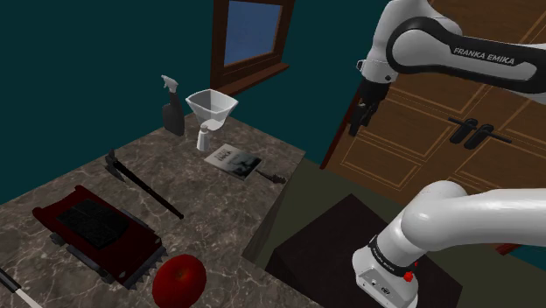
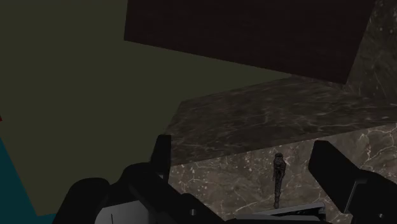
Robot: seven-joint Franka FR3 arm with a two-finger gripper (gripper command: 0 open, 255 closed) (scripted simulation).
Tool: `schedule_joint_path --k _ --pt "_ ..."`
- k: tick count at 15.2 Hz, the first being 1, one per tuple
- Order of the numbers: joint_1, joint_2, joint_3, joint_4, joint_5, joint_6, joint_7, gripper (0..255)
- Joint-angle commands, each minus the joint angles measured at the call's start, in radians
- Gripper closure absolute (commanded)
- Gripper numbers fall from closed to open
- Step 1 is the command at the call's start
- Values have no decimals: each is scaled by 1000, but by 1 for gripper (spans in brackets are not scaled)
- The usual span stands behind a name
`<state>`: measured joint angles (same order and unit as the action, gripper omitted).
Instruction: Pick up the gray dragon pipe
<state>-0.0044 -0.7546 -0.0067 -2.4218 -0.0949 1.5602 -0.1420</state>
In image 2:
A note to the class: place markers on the dark brown wall cabinet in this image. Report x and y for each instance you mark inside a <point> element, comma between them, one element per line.
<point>248,34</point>

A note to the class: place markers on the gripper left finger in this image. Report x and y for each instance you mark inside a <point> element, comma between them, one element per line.
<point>161,186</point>

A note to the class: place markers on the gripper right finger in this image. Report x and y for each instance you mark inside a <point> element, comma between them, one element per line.
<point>347,180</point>

